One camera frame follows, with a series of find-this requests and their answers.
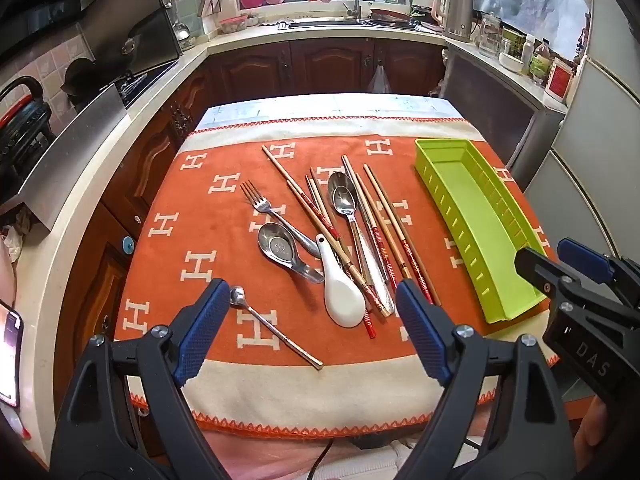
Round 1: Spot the smartphone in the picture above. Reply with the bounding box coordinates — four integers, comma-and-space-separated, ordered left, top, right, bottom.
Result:
0, 299, 25, 408

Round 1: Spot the white ceramic spoon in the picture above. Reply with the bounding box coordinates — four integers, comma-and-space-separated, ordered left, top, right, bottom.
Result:
314, 233, 367, 329

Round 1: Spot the metal fork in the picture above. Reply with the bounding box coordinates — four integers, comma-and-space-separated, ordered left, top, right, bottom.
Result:
240, 180, 323, 261

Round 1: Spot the steel floor appliance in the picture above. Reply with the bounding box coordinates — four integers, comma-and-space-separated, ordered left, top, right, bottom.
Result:
440, 42, 568, 196

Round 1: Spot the gas stove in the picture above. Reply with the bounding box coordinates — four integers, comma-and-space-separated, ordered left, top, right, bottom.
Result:
116, 59, 180, 110

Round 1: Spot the person's right hand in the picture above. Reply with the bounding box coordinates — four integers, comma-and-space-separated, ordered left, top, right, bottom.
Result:
574, 394, 615, 462

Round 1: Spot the wide metal soup spoon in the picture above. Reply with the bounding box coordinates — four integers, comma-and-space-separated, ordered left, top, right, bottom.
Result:
257, 222, 326, 284

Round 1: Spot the metal chopstick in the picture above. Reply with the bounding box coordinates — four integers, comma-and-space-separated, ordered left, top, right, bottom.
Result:
341, 155, 396, 306

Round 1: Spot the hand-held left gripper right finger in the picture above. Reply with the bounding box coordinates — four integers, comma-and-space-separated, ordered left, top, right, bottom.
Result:
395, 279, 576, 480

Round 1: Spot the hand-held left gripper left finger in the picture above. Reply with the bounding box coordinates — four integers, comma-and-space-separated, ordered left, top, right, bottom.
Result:
50, 278, 236, 480

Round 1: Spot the steel splash guard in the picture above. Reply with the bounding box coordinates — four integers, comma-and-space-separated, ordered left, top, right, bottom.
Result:
17, 82, 127, 232

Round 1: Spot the white paper table cover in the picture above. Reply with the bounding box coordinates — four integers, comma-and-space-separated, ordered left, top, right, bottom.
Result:
197, 92, 481, 133

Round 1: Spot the red label container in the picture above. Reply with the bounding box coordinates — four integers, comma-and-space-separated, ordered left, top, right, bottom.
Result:
545, 57, 573, 104

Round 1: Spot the medium metal spoon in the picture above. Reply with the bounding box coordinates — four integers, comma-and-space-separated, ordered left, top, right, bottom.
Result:
332, 186, 386, 306

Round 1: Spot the green plastic tray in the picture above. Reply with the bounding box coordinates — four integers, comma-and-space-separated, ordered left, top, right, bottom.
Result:
414, 137, 550, 324

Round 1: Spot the hanging plastic bag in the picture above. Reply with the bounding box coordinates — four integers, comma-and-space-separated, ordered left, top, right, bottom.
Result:
367, 62, 392, 95

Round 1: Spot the silver refrigerator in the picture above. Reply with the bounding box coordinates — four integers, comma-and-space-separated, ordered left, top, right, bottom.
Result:
522, 0, 640, 311

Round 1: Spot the large metal spoon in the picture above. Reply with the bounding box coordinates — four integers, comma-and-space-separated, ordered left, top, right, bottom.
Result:
327, 171, 398, 308

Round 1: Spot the steel sink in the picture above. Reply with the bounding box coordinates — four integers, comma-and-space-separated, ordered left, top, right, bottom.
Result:
286, 16, 363, 29

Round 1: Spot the crumpled cloth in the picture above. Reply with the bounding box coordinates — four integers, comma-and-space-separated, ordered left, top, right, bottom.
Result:
2, 210, 31, 263

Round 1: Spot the red dish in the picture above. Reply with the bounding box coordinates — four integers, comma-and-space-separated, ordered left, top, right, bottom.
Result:
370, 7, 418, 28

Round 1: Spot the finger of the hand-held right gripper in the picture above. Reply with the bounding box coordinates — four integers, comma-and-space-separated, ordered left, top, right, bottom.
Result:
556, 238, 640, 311
514, 246, 576, 321

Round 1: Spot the green label bottle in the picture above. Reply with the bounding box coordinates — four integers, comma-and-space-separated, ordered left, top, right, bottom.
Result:
529, 42, 553, 86

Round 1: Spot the brown wooden chopstick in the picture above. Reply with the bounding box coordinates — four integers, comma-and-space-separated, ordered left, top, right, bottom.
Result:
363, 164, 432, 305

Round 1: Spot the white electric kettle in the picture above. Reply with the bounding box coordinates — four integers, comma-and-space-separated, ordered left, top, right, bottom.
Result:
432, 0, 475, 44

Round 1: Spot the white plastic bottle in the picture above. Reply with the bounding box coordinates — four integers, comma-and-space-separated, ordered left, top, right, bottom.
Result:
520, 34, 537, 77

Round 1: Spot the glass jar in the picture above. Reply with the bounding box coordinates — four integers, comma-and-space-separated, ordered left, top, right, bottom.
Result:
477, 12, 503, 58

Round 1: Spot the person's light clothing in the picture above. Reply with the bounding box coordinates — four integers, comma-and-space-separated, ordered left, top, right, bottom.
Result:
220, 432, 431, 480

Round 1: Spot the long-handled small teaspoon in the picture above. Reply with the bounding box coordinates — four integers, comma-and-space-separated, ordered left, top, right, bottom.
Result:
229, 285, 324, 372

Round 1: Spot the black cable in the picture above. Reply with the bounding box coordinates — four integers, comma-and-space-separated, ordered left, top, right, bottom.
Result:
305, 437, 346, 480

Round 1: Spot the orange printed blanket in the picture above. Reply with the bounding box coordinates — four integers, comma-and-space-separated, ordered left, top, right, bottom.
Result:
114, 117, 561, 436

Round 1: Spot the black kettle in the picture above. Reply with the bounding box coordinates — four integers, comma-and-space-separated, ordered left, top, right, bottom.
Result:
0, 76, 57, 183

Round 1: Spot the black wok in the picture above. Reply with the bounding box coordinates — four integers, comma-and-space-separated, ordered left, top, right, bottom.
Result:
62, 57, 108, 106

